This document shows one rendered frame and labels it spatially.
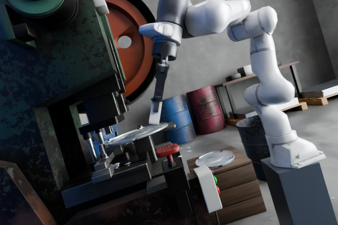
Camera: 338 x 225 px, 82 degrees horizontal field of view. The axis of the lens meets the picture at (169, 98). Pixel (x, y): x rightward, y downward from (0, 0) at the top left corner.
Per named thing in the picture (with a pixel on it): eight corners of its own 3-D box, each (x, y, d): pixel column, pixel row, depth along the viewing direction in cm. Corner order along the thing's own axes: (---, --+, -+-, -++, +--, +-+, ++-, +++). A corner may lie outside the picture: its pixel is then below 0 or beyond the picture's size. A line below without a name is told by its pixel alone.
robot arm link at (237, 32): (258, -13, 84) (226, 5, 97) (238, -10, 74) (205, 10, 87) (270, 29, 88) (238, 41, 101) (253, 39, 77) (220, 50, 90)
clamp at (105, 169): (119, 161, 80) (112, 138, 80) (111, 177, 63) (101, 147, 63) (105, 166, 79) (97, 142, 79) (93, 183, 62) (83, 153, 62)
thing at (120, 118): (127, 123, 99) (123, 113, 99) (120, 129, 79) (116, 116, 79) (95, 133, 97) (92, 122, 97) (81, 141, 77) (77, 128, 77)
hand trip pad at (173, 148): (183, 164, 61) (176, 141, 61) (186, 172, 55) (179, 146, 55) (162, 172, 60) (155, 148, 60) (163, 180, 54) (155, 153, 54)
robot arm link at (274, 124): (266, 126, 105) (253, 83, 105) (297, 129, 88) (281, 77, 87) (250, 133, 102) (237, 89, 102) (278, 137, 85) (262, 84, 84)
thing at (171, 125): (179, 145, 98) (171, 120, 98) (184, 152, 84) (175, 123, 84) (132, 161, 95) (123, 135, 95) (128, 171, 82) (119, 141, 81)
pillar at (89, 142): (98, 160, 80) (89, 128, 80) (97, 161, 78) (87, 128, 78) (93, 161, 80) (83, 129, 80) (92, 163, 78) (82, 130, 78)
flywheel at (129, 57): (94, -14, 141) (30, 64, 136) (85, -33, 121) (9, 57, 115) (173, 47, 145) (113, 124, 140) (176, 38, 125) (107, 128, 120)
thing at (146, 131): (113, 137, 102) (113, 136, 102) (165, 121, 105) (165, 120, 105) (98, 151, 73) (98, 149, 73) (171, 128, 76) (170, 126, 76)
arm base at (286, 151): (305, 146, 100) (297, 120, 100) (335, 158, 82) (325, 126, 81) (263, 158, 101) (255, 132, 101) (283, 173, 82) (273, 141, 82)
